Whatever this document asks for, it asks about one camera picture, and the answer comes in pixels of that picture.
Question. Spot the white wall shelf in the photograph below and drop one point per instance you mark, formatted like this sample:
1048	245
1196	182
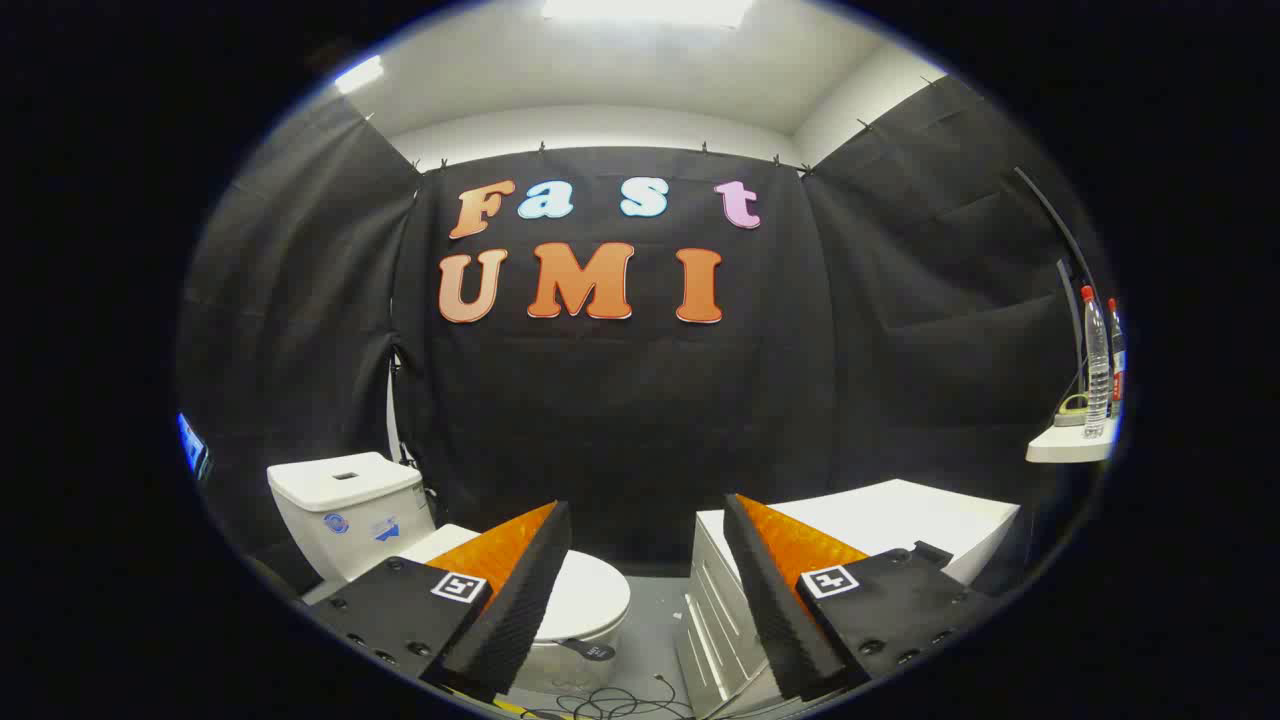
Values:
1070	445

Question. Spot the blue lit screen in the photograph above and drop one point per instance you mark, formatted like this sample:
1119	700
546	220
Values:
192	445

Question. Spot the black backdrop cloth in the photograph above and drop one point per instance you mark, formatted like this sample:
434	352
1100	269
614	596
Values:
620	400

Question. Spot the clear water bottle red cap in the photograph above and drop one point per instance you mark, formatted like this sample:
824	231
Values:
1096	370
1118	360

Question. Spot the white drawer cabinet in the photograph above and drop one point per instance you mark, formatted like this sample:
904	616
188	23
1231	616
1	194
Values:
900	515

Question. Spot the curved black pole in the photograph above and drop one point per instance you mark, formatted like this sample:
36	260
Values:
1055	215

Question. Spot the ceiling light panel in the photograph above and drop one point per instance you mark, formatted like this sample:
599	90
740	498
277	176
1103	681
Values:
358	75
650	10

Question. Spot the white toilet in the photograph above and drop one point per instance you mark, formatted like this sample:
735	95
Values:
345	510

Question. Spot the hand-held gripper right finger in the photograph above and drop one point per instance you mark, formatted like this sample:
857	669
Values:
775	600

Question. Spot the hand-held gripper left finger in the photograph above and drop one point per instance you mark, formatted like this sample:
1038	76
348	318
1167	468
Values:
520	590

